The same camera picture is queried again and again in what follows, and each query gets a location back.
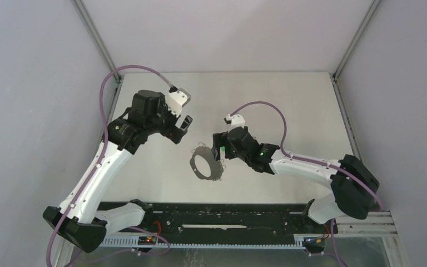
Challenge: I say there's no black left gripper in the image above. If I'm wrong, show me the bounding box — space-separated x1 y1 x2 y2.
146 94 192 144

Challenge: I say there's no metal oval keyring plate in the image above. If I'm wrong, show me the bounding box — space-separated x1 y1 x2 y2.
189 142 225 181

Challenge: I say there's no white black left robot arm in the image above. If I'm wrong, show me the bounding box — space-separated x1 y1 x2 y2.
43 87 192 253

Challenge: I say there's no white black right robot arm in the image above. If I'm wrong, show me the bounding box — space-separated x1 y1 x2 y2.
212 127 380 233

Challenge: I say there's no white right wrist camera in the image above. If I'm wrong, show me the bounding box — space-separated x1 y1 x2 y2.
224 114 245 131

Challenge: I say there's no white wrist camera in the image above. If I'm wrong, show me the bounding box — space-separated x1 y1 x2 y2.
224 114 245 131
165 86 191 117

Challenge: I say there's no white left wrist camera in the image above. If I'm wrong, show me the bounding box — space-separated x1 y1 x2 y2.
165 86 191 117

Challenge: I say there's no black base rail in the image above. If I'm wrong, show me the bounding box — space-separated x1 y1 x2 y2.
95 201 336 247

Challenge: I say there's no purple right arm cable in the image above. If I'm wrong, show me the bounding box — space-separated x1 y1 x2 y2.
229 101 384 212

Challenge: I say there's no white slotted cable duct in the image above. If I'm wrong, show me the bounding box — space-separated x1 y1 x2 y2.
99 235 325 250

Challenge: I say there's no aluminium frame post left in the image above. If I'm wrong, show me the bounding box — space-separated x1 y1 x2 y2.
71 0 116 71

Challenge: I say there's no aluminium frame post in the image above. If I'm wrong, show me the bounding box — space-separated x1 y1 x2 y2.
331 0 383 80
71 0 116 71

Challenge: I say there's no aluminium frame post right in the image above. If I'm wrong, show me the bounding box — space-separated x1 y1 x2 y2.
331 0 383 80

